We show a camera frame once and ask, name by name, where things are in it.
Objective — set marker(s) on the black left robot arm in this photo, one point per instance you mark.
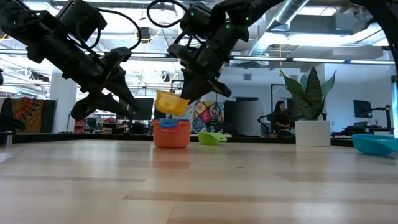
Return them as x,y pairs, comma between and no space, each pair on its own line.
82,18

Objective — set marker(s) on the orange mandala wall hanging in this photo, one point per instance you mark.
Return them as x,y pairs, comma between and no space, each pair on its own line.
29,113

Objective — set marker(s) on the long ceiling light bar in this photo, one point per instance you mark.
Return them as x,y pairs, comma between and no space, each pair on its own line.
264,58

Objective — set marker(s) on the grey storage cabinet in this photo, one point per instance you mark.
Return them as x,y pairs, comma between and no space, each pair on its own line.
248,116

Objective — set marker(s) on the black overhead camera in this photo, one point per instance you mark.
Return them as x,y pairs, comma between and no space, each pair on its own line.
144,34

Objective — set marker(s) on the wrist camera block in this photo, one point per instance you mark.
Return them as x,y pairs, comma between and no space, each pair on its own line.
178,52
117,56

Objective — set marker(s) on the orange plastic measuring cup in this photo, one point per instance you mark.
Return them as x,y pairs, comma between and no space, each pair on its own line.
171,137

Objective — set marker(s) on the colourful patchwork wall hanging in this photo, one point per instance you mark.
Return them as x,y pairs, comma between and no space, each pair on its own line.
206,116

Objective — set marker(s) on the black aluminium table frame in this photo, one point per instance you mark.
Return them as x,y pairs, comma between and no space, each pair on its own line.
93,137

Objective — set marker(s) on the person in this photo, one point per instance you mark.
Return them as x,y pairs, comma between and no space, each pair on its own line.
281,119

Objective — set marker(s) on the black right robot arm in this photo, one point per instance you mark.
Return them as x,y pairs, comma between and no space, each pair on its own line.
199,18

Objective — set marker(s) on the green plastic measuring cup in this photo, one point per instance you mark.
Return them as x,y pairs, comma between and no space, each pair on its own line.
210,138

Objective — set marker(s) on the black monitor on arm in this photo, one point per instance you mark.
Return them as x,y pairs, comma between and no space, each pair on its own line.
362,109

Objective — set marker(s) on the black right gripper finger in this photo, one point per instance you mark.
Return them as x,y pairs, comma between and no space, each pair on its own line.
220,88
194,85

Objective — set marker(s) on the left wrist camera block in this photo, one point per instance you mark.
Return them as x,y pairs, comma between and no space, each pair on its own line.
117,56

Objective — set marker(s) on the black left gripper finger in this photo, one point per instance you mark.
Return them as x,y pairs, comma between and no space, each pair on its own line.
122,87
96,107

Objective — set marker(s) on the teal plastic measuring cup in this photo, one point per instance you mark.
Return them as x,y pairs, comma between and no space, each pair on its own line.
376,144

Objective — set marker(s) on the yellow plastic measuring cup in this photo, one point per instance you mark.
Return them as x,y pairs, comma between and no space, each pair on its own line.
171,104

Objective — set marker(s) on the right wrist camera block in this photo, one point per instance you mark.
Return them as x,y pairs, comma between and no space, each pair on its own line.
178,52

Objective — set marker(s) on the blue plastic measuring cup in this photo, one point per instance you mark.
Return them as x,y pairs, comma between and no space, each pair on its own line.
170,124

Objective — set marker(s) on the large black desk monitor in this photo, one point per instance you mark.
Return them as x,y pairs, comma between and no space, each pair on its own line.
144,109

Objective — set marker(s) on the snake plant in white pot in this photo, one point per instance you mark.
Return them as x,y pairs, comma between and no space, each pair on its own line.
312,133

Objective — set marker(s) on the silver diagonal ventilation duct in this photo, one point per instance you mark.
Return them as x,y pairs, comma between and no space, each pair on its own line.
289,12

